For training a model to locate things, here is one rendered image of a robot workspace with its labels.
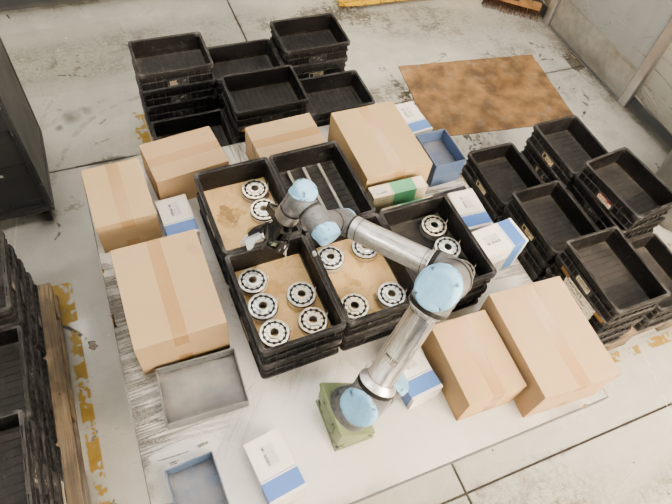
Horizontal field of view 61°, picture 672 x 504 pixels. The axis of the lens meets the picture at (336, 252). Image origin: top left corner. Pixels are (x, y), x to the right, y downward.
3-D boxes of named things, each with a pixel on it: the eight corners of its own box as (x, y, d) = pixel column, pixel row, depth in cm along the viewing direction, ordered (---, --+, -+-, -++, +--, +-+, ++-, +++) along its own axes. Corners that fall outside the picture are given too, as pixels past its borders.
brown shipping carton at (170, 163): (211, 152, 256) (208, 125, 243) (230, 186, 246) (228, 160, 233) (145, 171, 246) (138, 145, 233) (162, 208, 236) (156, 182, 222)
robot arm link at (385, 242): (487, 263, 162) (342, 197, 180) (478, 269, 152) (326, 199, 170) (471, 298, 165) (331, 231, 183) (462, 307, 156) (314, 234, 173)
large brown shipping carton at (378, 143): (422, 194, 254) (432, 163, 238) (360, 210, 246) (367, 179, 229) (384, 133, 274) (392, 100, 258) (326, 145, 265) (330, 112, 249)
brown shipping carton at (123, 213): (162, 238, 227) (156, 213, 214) (105, 253, 221) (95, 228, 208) (144, 183, 242) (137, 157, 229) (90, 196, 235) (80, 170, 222)
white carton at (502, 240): (502, 230, 235) (510, 217, 228) (520, 253, 230) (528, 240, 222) (463, 246, 229) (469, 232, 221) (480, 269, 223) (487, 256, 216)
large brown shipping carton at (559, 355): (593, 394, 208) (621, 373, 191) (522, 418, 200) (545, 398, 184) (538, 302, 228) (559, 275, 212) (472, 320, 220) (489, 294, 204)
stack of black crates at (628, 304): (620, 339, 287) (672, 294, 250) (572, 358, 278) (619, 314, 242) (574, 275, 307) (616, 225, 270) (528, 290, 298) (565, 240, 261)
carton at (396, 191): (417, 184, 241) (421, 175, 236) (424, 195, 238) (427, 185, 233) (366, 197, 234) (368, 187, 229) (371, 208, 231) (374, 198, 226)
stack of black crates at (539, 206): (574, 275, 307) (605, 238, 279) (528, 290, 298) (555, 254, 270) (534, 218, 327) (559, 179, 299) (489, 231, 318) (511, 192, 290)
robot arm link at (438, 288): (381, 419, 172) (481, 274, 152) (361, 440, 158) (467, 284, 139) (350, 393, 175) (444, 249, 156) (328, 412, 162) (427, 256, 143)
